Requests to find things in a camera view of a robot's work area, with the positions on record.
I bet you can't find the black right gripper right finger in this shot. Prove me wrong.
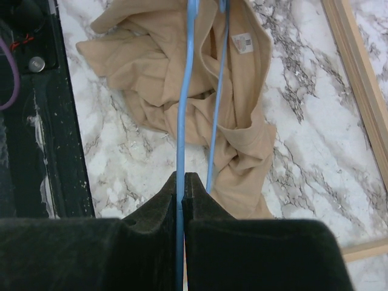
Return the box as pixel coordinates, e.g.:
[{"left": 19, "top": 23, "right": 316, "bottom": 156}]
[{"left": 182, "top": 173, "right": 353, "bottom": 290}]

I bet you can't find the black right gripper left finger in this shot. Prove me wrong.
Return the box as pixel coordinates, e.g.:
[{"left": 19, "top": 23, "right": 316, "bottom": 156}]
[{"left": 1, "top": 175, "right": 176, "bottom": 290}]

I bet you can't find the beige t shirt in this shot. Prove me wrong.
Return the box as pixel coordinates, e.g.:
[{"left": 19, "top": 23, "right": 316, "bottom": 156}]
[{"left": 75, "top": 0, "right": 277, "bottom": 219}]

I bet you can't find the blue wire hanger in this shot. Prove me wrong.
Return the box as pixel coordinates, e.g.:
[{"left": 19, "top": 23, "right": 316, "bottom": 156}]
[{"left": 175, "top": 1, "right": 230, "bottom": 290}]

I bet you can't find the wooden clothes rack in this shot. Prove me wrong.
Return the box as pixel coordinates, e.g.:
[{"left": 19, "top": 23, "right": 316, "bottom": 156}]
[{"left": 321, "top": 0, "right": 388, "bottom": 264}]

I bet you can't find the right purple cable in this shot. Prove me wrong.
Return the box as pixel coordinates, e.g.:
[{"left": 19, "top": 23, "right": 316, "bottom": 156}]
[{"left": 0, "top": 38, "right": 21, "bottom": 111}]

